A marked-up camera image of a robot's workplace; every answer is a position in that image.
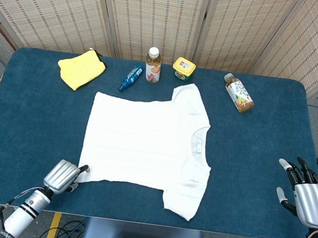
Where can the blue plastic bottle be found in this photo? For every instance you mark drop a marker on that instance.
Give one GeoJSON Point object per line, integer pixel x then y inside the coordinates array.
{"type": "Point", "coordinates": [130, 77]}

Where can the tea bottle with green label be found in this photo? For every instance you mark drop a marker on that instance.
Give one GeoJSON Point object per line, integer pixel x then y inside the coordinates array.
{"type": "Point", "coordinates": [239, 94]}

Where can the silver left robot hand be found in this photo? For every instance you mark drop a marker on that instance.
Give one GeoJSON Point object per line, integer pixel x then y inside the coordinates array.
{"type": "Point", "coordinates": [60, 176]}

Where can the green container with yellow lid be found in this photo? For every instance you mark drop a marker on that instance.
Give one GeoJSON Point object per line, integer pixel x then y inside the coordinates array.
{"type": "Point", "coordinates": [184, 65]}

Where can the white T-shirt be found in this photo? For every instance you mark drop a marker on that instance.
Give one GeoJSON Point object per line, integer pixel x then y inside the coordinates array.
{"type": "Point", "coordinates": [144, 140]}

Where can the tea bottle with peach label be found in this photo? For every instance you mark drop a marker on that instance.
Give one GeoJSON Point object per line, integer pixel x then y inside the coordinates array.
{"type": "Point", "coordinates": [152, 71]}

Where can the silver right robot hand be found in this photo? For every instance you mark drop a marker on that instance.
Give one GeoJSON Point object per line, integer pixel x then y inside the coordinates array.
{"type": "Point", "coordinates": [314, 204]}

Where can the blue carpet table cover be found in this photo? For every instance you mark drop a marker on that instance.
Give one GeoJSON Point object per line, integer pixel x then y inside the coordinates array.
{"type": "Point", "coordinates": [30, 123]}

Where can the yellow cloth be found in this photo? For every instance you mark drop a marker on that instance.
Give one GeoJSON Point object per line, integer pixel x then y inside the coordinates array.
{"type": "Point", "coordinates": [81, 68]}

